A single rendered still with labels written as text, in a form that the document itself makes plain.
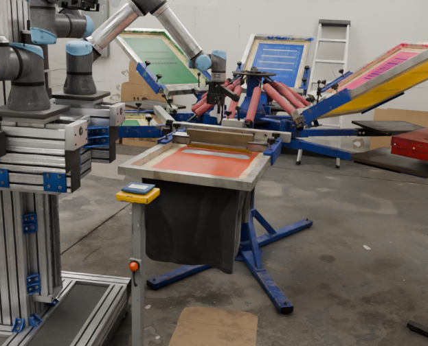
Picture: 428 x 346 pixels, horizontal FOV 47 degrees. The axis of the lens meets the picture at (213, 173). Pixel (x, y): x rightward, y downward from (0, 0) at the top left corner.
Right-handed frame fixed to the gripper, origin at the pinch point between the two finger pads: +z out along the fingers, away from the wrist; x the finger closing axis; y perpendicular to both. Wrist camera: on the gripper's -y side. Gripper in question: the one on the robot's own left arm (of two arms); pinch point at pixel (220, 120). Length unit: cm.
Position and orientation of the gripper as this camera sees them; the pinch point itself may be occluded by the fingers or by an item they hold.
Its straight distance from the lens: 258.8
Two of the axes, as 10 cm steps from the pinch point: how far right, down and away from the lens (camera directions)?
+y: -9.7, -1.0, 2.4
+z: -0.3, 9.6, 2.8
